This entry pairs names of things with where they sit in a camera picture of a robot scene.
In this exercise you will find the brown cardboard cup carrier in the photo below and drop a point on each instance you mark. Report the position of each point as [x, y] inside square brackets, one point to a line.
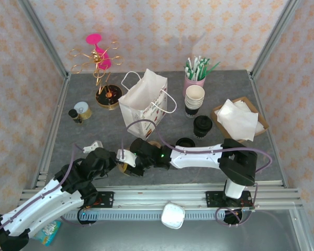
[154, 143]

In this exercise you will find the black paper coffee cup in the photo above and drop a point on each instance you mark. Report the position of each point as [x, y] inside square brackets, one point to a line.
[200, 134]

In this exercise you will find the black plastic cup lid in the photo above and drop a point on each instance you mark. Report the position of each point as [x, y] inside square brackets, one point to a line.
[202, 123]

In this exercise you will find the white paper gift bag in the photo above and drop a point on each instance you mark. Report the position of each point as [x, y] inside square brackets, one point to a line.
[144, 91]

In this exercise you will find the long green straw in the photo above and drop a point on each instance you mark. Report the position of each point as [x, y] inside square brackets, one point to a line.
[214, 67]

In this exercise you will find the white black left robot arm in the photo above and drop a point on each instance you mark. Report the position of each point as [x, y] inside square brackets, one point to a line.
[42, 204]

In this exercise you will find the black cup lid stack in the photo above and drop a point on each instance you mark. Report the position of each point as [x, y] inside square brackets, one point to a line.
[185, 142]

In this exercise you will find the small dark bottle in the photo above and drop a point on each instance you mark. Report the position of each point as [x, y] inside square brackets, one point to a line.
[73, 114]

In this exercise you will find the gold tin can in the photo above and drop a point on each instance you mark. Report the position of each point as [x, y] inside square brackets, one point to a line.
[81, 107]

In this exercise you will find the white plastic puck device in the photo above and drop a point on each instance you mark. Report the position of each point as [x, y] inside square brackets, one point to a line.
[172, 215]

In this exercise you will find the stacked paper cups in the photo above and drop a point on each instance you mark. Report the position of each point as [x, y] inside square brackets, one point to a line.
[195, 94]

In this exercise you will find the brown cardboard tray box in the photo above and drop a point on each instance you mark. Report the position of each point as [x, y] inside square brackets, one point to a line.
[223, 129]

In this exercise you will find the pink straw holder cup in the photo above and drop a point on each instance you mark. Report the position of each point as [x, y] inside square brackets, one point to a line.
[191, 84]

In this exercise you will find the blue snack bag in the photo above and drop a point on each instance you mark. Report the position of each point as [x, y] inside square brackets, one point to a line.
[48, 232]

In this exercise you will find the paper wrapped straw bundle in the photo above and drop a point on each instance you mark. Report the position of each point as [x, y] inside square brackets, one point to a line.
[196, 68]

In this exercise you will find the pink plastic goblet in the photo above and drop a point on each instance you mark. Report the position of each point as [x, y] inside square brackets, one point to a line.
[104, 61]

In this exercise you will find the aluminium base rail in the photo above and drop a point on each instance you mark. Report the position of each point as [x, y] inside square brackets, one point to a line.
[159, 196]

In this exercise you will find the aluminium frame post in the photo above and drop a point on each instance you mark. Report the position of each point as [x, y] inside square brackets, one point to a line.
[274, 39]
[44, 39]

